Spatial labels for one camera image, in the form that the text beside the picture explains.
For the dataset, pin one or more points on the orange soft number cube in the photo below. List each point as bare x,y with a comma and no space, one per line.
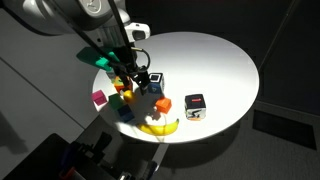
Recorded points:
118,85

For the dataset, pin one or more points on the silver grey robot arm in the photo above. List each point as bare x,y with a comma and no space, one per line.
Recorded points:
66,15

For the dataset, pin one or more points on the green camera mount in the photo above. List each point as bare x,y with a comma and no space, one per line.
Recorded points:
96,58

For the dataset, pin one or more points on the small orange cube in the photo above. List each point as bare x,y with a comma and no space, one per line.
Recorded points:
163,105

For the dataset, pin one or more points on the black checkered soft cube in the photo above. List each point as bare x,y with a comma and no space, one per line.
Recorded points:
195,107

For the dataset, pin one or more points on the yellow banana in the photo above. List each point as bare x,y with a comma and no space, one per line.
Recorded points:
158,128

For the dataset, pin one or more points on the black perforated mounting board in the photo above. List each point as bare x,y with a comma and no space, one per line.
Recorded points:
40,160

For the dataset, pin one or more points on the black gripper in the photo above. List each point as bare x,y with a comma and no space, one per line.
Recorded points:
128,60

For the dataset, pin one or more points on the small grey cube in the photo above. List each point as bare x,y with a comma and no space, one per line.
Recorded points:
111,75

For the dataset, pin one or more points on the blue white soft cube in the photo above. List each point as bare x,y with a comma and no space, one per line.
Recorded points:
156,85

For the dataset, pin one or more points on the small pink cube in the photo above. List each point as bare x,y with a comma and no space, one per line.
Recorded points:
99,98

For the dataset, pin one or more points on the white table base leg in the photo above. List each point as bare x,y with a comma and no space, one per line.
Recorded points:
160,155

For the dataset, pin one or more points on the small blue cube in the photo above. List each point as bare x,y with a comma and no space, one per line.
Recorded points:
125,113

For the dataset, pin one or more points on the yellow ball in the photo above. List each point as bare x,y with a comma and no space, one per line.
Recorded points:
129,96

